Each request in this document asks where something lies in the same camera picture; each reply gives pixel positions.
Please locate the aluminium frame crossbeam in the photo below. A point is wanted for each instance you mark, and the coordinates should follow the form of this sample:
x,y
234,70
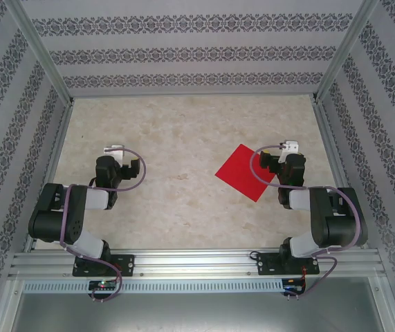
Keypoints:
x,y
193,94

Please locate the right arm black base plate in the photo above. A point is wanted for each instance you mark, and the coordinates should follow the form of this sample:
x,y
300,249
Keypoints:
x,y
269,264

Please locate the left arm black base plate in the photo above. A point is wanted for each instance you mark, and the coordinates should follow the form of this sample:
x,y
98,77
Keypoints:
x,y
124,264

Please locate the grey metal sheet panel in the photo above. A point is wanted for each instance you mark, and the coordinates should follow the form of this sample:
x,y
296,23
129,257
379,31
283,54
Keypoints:
x,y
197,314

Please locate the aluminium lower frame beam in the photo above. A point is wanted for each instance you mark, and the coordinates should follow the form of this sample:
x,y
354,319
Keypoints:
x,y
389,307
5,307

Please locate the aluminium mounting rail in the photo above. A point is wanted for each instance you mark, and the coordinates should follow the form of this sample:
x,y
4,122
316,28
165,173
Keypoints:
x,y
197,259

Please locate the aluminium side rail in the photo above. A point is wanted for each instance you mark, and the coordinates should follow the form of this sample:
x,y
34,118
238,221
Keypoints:
x,y
57,155
335,155

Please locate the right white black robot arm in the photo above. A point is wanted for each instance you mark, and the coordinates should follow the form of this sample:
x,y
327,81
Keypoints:
x,y
301,198

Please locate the red square paper sheet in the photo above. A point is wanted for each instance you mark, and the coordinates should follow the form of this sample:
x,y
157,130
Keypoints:
x,y
238,173

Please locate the aluminium frame post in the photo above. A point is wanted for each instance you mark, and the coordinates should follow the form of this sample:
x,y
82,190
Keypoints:
x,y
41,52
347,52

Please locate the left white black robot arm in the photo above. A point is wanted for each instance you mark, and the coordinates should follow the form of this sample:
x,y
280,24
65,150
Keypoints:
x,y
97,198

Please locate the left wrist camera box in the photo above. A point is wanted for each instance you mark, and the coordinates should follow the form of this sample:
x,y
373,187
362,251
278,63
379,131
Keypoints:
x,y
114,149

